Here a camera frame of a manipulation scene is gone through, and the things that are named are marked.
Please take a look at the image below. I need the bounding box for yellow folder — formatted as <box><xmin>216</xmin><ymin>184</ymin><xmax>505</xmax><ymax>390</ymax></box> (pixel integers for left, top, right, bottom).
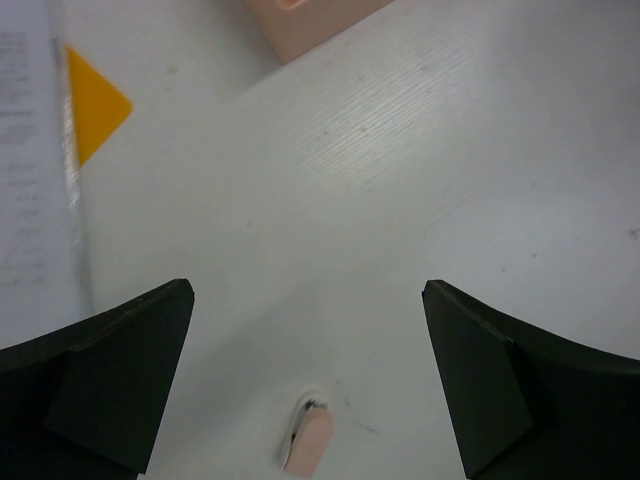
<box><xmin>67</xmin><ymin>47</ymin><xmax>133</xmax><ymax>166</ymax></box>

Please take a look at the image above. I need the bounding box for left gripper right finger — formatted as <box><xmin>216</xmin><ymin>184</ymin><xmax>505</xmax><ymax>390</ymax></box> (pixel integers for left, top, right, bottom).
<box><xmin>422</xmin><ymin>280</ymin><xmax>639</xmax><ymax>479</ymax></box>

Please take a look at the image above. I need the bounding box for clear mesh document pouch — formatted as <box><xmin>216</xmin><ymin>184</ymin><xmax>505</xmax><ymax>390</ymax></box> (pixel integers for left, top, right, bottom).
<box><xmin>1</xmin><ymin>0</ymin><xmax>91</xmax><ymax>348</ymax></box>

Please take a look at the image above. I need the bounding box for pink desktop file organizer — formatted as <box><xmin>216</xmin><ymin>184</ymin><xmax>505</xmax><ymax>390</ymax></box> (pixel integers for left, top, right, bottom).
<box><xmin>245</xmin><ymin>0</ymin><xmax>391</xmax><ymax>64</ymax></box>

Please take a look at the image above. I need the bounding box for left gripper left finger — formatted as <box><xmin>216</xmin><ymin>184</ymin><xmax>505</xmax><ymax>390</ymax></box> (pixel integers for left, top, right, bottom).
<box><xmin>1</xmin><ymin>279</ymin><xmax>195</xmax><ymax>480</ymax></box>

